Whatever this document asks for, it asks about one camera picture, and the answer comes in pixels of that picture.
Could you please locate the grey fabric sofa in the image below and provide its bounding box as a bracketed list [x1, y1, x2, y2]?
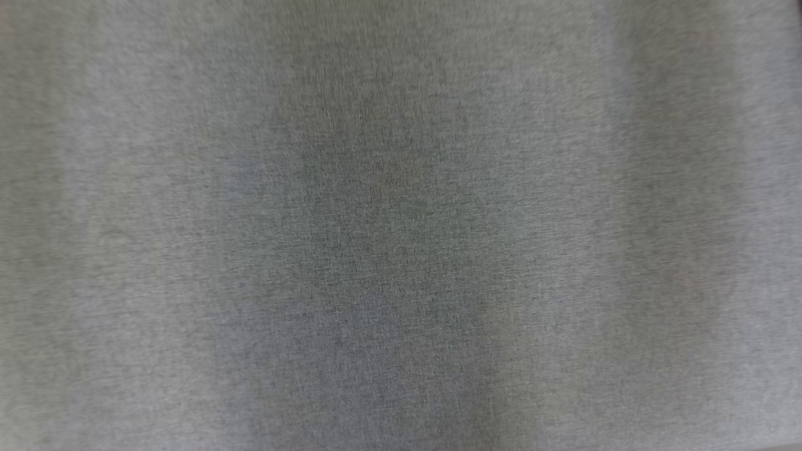
[0, 0, 802, 451]

